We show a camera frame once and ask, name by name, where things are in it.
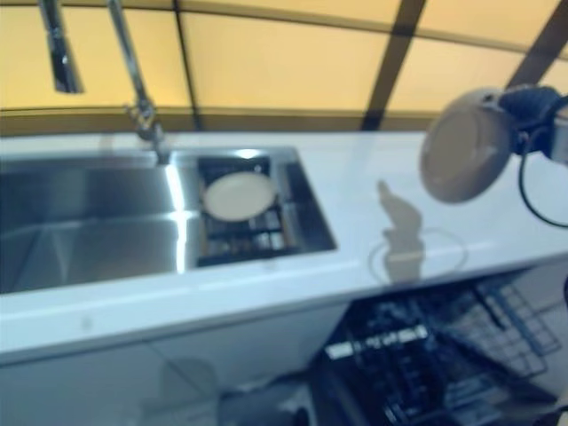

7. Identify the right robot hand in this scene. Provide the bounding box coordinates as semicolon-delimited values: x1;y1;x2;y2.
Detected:
483;83;563;156

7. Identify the beige deep ceramic plate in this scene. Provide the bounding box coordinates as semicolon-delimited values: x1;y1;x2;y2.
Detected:
201;172;277;222

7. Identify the large dishwasher plate rack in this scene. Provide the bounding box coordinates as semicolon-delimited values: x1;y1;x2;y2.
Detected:
323;288;556;426

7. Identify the black dish drying rack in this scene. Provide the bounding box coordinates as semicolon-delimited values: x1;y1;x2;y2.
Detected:
194;154;294;267

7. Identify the white glossy cabinet door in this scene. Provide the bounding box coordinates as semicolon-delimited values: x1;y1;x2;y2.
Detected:
0;336;187;426
146;296;356;400

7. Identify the chrome pull-down faucet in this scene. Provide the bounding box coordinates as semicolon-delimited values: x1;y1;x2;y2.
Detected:
38;0;172;165

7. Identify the stainless steel kitchen sink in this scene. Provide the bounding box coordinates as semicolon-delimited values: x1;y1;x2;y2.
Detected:
0;146;341;296

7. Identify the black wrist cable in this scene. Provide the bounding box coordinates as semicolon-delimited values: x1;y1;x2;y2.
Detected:
517;128;568;230

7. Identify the dishwasher wire cup basket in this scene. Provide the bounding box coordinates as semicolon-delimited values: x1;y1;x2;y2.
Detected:
443;274;560;376

